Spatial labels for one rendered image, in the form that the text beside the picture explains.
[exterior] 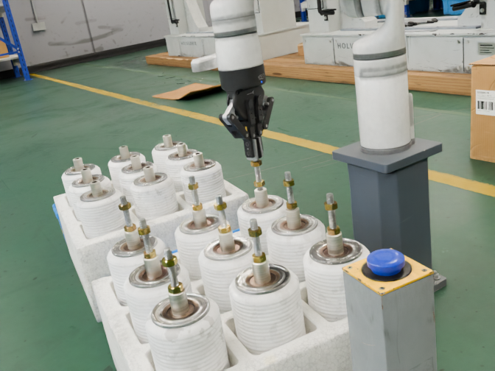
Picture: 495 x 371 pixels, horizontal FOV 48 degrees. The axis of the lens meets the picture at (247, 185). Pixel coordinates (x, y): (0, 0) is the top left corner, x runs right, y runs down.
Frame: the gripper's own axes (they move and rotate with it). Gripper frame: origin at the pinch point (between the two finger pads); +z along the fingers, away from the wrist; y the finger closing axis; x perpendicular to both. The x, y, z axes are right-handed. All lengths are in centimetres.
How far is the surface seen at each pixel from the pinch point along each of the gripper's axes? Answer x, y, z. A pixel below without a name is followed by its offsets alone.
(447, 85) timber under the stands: 30, 184, 30
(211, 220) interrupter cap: 4.7, -8.6, 10.6
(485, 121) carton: -11, 98, 23
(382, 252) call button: -33.4, -22.0, 3.3
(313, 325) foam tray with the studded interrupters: -20.4, -18.3, 18.7
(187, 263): 5.9, -15.1, 15.8
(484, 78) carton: -11, 98, 10
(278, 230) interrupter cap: -8.9, -8.0, 10.6
